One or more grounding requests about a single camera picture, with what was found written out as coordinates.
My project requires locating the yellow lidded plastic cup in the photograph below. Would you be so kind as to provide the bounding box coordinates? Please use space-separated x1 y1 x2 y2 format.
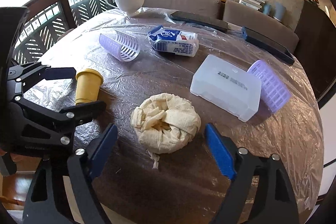
75 68 104 105

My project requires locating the beige paper towel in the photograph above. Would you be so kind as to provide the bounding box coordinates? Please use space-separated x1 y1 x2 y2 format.
130 93 201 169

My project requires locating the blue white tissue pack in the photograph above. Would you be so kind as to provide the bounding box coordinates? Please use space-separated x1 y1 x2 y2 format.
147 26 199 57

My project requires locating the translucent white plastic box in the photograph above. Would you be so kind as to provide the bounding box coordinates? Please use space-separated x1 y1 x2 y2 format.
190 55 261 122

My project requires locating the white ceramic teacup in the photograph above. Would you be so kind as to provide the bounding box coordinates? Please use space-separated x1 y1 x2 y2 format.
105 0 145 16

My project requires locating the blue cased smartphone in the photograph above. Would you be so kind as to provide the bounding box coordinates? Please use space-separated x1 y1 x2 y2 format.
241 27 295 65

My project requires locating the brown sofa cushion right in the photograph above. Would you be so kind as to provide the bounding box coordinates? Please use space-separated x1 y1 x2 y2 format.
223 0 299 53

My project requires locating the brown sofa cushion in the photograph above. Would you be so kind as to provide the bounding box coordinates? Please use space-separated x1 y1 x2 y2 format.
223 0 299 53
143 0 224 19

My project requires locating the brown sofa cushion left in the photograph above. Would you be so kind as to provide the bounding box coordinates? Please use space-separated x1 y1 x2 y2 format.
143 0 224 19

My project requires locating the dark wooden cabinet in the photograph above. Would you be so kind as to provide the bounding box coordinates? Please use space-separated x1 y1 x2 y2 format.
294 1 335 99

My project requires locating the blue grey cup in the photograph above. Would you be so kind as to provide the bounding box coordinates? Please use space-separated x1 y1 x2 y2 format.
262 3 272 16

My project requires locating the grey cylindrical speaker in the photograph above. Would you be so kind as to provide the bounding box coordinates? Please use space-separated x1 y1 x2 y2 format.
273 2 286 22

